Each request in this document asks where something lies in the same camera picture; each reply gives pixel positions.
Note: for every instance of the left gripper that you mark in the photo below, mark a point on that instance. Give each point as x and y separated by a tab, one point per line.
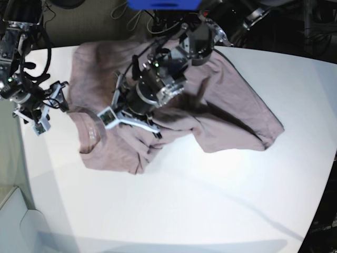
134	104

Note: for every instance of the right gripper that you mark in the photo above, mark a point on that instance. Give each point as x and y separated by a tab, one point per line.
32	108

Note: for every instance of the mauve t-shirt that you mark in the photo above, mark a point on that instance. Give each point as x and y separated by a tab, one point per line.
95	67

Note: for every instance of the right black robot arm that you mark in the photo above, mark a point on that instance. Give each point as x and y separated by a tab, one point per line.
23	25

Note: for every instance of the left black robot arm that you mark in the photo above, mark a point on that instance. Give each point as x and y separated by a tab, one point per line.
185	84

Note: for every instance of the blue plastic box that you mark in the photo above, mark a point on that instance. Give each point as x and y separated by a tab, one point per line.
180	5

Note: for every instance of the grey rounded bin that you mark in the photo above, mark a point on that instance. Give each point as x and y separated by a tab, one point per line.
21	228

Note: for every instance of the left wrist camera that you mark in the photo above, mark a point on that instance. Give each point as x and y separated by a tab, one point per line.
108	118

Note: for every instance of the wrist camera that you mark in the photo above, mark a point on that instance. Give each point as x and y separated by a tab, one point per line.
41	126
108	118

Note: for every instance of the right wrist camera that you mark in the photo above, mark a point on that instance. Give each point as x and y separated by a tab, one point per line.
41	126

